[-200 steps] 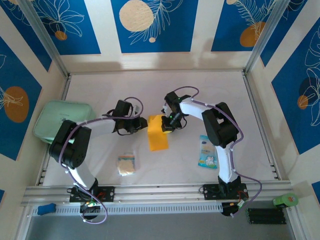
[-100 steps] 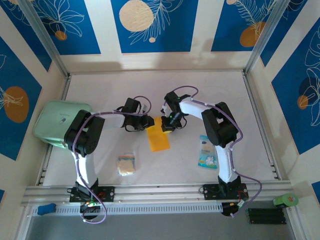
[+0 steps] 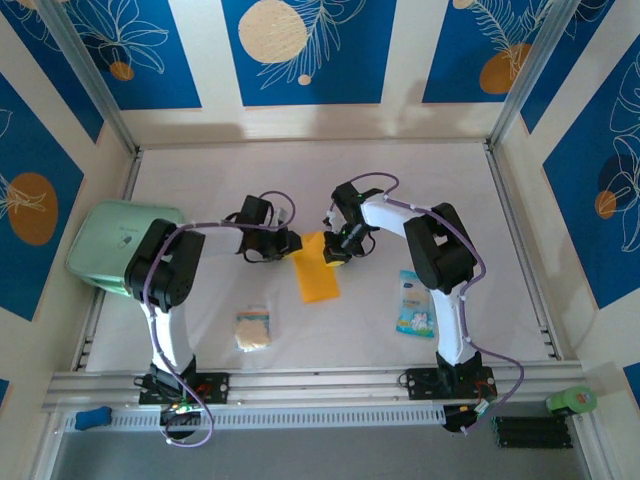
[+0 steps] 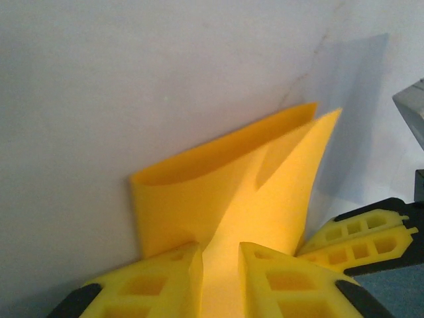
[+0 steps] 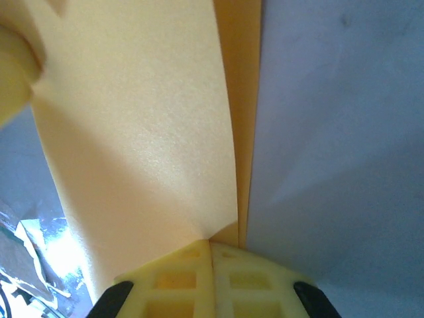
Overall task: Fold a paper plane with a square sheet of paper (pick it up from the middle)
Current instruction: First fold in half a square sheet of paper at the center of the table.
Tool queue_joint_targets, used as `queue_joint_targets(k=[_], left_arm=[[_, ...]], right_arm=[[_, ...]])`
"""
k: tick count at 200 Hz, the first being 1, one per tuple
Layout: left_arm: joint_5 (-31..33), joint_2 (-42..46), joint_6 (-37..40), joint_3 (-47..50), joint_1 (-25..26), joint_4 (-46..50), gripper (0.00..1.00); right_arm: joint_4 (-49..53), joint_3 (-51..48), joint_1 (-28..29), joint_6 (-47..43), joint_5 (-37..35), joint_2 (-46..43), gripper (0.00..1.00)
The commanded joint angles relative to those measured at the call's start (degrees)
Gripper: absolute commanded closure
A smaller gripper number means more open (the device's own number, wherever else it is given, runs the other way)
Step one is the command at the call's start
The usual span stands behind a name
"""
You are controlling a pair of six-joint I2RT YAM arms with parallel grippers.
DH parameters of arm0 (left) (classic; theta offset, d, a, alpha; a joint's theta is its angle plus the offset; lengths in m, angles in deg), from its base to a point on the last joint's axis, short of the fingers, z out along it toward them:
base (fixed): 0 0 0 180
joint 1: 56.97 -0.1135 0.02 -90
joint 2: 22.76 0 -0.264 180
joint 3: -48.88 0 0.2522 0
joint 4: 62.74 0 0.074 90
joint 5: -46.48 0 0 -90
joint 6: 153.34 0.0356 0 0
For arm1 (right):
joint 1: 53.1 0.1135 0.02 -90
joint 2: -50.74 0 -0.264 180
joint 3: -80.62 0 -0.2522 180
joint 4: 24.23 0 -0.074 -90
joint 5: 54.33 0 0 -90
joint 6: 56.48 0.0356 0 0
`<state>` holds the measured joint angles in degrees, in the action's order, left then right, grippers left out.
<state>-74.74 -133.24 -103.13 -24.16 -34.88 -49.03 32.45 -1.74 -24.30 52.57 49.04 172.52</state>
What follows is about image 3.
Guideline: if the small blue foam block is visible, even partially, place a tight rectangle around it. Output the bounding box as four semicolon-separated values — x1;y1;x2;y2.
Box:
74;407;112;431

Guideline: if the aluminium mounting rail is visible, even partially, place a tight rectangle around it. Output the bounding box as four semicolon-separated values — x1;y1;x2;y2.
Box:
42;362;589;414

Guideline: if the yellow orange cloth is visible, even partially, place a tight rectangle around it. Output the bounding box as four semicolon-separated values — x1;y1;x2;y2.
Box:
291;230;341;304

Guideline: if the grey slotted cable duct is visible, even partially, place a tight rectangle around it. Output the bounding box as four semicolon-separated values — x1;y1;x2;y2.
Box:
62;405;446;434

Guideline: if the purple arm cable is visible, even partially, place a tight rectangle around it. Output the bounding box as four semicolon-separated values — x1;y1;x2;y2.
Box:
329;172;526;436
142;189;297;449

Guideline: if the black slotted rack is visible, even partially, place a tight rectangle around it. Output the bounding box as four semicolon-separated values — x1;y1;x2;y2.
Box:
492;415;574;450

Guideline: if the clear bag of cotton pads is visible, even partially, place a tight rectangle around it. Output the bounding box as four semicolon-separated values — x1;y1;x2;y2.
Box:
234;301;274;354

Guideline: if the blue white wipes packet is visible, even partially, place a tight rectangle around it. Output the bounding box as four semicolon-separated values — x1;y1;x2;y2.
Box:
395;269;436;340

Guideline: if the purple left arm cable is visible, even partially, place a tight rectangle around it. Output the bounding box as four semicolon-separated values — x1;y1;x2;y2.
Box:
142;189;297;449

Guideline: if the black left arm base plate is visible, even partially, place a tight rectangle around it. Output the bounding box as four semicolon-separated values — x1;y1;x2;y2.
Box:
138;372;231;405

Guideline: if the aluminium frame post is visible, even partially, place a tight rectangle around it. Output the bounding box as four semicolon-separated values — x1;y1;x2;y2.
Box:
37;0;139;156
487;0;584;151

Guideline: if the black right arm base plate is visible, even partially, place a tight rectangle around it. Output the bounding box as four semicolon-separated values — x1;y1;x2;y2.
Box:
405;367;496;401

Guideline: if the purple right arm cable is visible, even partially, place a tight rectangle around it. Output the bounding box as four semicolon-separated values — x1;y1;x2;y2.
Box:
329;172;526;436

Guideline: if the green tape roll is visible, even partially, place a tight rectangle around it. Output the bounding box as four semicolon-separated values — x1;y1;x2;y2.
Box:
544;388;599;417

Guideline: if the mint green zip pouch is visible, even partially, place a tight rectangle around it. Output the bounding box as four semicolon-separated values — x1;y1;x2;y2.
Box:
66;199;184;301

